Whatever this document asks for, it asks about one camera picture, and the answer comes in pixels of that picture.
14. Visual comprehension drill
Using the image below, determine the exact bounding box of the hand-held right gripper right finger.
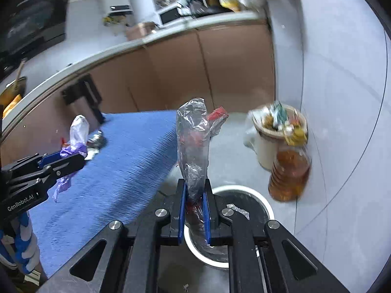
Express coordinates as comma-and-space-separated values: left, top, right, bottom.
203, 178, 350, 293

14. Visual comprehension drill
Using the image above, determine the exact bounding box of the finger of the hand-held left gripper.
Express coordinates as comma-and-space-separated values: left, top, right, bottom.
6, 154, 85, 202
3, 150, 66, 174

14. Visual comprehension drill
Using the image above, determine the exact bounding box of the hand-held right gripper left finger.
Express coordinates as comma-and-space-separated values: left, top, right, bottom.
37, 178, 188, 293

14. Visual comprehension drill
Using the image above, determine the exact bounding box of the purple plastic bag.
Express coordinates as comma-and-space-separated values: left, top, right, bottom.
52, 114, 90, 202

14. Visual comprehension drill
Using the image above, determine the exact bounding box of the white round waste bin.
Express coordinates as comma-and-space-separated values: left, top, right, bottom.
183, 185, 274, 270

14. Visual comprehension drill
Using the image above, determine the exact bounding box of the clear plastic bag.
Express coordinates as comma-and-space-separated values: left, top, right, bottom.
176, 98, 229, 248

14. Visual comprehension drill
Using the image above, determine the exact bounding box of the person's left forearm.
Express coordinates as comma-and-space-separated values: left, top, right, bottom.
0, 210, 41, 274

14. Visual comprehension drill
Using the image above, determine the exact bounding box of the crumpled clear wrapper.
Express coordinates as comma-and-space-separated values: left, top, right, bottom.
227, 203, 250, 221

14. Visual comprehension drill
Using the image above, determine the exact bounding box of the crumpled silver foil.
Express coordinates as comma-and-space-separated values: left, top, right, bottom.
86, 131, 107, 161

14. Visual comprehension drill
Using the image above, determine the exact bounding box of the blue mat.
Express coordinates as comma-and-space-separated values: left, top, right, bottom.
29, 111, 184, 277

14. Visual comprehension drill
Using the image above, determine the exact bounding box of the pot with wooden spoon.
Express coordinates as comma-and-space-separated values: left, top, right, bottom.
0, 67, 28, 109

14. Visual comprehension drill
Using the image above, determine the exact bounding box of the cream plastic bucket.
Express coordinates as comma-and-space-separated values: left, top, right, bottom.
244, 104, 308, 171

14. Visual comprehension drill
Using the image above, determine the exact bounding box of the pile of mixed wrappers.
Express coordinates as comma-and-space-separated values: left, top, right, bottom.
260, 101, 307, 145

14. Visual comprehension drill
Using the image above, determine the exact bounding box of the black range hood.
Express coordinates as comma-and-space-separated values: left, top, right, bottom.
0, 0, 67, 68

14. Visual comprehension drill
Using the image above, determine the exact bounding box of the kitchen counter with brown cabinets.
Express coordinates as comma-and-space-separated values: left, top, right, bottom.
0, 9, 277, 171

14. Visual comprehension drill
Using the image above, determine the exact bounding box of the white microwave oven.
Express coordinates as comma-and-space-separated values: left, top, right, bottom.
156, 4, 184, 26

